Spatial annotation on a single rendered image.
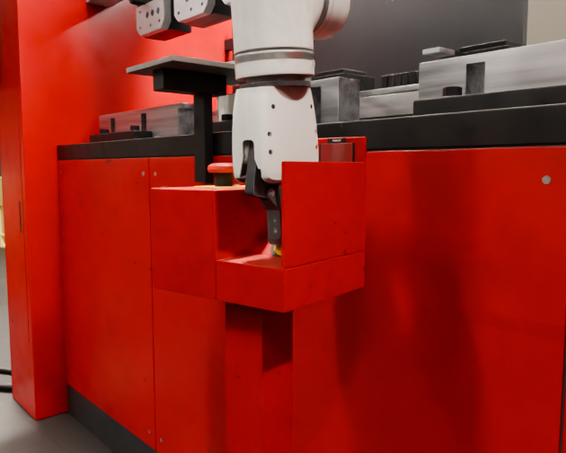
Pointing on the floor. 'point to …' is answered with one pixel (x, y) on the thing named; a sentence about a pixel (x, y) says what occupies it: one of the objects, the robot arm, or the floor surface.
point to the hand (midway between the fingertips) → (283, 226)
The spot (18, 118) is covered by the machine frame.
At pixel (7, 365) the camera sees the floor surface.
